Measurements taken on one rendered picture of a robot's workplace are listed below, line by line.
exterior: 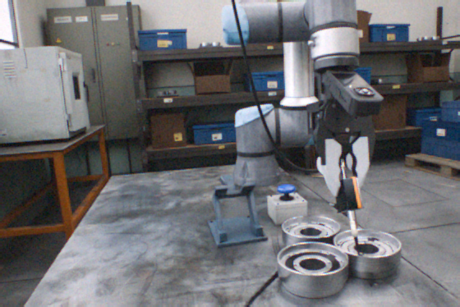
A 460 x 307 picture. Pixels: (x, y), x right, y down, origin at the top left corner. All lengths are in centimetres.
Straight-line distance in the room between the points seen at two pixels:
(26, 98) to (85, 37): 182
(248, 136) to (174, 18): 364
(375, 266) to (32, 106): 246
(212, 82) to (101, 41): 132
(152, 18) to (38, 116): 230
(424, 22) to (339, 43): 518
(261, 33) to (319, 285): 43
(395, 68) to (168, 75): 304
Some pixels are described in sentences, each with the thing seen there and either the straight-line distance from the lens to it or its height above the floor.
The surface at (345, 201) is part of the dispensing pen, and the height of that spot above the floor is 92.
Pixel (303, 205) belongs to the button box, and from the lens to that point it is 79.
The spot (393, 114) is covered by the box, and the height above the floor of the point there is 64.
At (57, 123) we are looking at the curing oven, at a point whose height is 92.
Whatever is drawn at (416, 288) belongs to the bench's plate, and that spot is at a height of 80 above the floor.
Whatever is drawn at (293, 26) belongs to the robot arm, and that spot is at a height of 120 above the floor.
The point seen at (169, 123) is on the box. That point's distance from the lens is 401.
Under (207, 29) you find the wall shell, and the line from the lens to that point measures 460.
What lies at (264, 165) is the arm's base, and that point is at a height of 86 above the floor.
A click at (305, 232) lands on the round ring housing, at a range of 70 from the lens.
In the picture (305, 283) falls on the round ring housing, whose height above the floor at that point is 83.
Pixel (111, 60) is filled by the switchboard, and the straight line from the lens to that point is 434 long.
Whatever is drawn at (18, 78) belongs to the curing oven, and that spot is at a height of 123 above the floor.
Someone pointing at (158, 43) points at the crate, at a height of 158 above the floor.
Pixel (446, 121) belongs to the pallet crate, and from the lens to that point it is 462.
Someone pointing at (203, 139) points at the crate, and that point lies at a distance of 409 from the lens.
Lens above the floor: 110
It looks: 11 degrees down
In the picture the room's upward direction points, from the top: 3 degrees counter-clockwise
